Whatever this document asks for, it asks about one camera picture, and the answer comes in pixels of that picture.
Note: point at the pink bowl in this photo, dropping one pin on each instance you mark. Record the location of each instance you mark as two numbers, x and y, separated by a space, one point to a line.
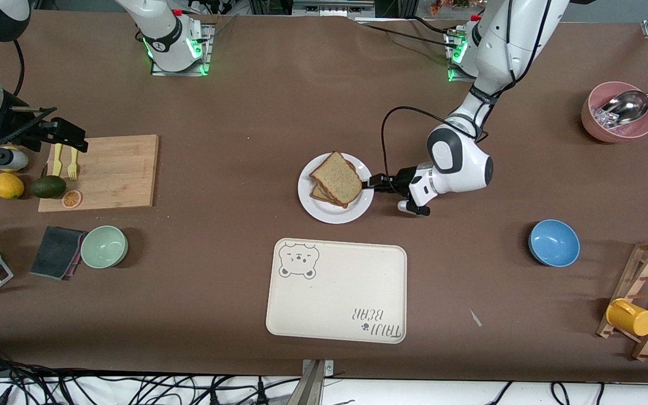
597 132

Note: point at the yellow mug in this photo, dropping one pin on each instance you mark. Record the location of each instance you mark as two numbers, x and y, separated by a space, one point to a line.
630 318

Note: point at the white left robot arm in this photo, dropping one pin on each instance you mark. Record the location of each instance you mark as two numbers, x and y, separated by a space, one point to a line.
504 34

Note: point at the wooden cutting board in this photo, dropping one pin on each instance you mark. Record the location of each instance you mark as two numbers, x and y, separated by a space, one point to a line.
116 174

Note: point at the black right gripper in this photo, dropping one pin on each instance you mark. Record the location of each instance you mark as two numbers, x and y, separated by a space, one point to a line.
20 127

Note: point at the small white paper scrap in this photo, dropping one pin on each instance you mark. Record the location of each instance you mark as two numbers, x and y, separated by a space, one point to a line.
476 318

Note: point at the folded dark grey cloth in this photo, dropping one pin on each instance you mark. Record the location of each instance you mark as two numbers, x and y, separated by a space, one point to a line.
57 253

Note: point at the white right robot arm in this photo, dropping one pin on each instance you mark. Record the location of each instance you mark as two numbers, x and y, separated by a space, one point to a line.
161 28

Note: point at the aluminium camera stand profile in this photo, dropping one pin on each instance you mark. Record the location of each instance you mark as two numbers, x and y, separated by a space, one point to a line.
315 385

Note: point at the blue bowl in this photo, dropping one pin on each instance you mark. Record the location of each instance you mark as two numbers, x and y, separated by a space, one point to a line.
554 243

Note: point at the bread sandwich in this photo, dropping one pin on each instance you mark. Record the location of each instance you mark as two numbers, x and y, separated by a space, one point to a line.
321 195

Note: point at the yellow plastic fork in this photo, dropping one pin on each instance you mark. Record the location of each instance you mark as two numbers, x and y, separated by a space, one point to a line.
72 169

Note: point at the mint green bowl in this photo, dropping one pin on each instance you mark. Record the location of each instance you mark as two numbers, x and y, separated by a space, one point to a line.
104 247

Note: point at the yellow plastic knife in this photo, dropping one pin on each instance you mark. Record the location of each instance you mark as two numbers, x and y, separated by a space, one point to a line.
56 163

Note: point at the clear ice cubes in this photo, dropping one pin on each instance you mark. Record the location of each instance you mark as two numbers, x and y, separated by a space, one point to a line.
605 119

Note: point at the cream tray with bear print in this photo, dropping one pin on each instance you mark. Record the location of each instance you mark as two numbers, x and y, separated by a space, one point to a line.
335 298

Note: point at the brown-crust bread slice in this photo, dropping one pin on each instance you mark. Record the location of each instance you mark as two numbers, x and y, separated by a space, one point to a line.
338 177

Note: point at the green avocado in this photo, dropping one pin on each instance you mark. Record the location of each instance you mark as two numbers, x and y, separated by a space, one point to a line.
48 187

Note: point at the toy orange slice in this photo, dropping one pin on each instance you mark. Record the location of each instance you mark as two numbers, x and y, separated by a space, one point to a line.
72 199

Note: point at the metal scoop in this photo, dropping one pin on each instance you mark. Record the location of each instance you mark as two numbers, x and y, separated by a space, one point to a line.
625 107

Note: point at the white round plate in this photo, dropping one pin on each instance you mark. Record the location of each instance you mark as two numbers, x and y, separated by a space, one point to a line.
329 211

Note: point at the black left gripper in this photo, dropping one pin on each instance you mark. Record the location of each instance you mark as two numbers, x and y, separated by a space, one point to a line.
399 182

